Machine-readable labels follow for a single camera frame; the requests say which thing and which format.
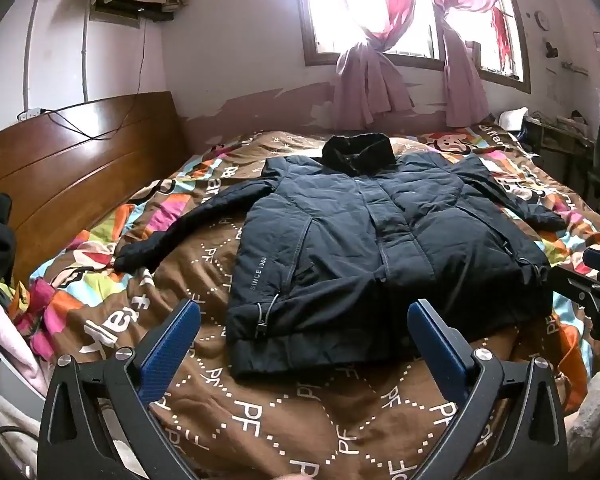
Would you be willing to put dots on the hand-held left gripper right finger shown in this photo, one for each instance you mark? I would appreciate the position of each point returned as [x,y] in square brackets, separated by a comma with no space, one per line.
[437,355]

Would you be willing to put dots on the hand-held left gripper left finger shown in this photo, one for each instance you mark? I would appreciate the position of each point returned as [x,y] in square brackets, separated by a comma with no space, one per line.
[172,350]

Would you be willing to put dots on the black padded jacket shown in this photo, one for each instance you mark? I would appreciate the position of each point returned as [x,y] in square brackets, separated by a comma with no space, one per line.
[355,240]

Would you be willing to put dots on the brown printed blanket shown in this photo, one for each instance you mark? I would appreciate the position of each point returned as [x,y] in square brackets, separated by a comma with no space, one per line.
[260,410]

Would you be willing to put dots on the cluttered desk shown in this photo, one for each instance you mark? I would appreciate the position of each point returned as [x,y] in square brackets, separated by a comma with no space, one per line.
[555,135]

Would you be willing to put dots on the white bag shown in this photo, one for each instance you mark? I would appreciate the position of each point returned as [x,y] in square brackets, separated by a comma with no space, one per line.
[511,121]

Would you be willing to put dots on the pink cloth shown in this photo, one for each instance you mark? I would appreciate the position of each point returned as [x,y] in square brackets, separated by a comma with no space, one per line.
[5,330]

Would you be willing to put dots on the wooden headboard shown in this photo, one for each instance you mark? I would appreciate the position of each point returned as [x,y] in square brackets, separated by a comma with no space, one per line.
[80,170]

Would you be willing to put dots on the narrow pink curtain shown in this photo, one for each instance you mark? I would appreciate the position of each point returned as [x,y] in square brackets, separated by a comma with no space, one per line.
[460,85]

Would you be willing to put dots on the white power strip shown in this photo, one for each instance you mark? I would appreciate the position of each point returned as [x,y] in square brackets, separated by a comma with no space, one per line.
[30,114]

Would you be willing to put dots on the wide pink curtain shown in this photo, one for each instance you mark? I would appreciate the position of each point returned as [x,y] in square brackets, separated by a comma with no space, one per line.
[370,80]

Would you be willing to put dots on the round wall clock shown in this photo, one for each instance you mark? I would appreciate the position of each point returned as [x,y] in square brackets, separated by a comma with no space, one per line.
[541,20]

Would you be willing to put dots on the white wall pipe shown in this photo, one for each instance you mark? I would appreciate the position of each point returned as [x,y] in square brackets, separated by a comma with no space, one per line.
[85,60]

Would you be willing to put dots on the white wall conduit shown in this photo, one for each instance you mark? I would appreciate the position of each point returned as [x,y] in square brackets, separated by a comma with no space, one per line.
[27,60]

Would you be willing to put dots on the black wall shelf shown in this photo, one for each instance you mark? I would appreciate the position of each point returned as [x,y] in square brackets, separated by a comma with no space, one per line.
[152,14]

